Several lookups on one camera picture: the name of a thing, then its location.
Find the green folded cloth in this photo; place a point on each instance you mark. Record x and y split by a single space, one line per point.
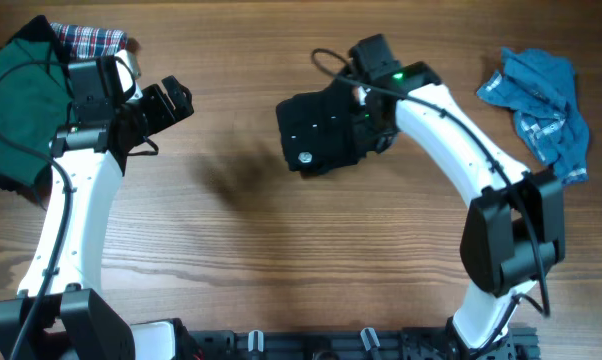
33 104

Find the black folded garment under green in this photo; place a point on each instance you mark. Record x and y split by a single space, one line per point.
38 30

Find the black shirt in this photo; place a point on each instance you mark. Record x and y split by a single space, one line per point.
316 129

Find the plaid red blue shirt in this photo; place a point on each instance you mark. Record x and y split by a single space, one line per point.
82 42

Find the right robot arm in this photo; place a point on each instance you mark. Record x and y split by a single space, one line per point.
514 232

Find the blue denim cloth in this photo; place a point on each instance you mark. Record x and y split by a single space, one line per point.
540 89

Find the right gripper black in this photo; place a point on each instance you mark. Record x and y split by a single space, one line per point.
360 133

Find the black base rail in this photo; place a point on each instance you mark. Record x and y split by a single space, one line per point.
405 344

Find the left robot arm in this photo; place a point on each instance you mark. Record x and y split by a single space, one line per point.
58 311

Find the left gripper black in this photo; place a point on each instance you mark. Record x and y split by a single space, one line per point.
164 115

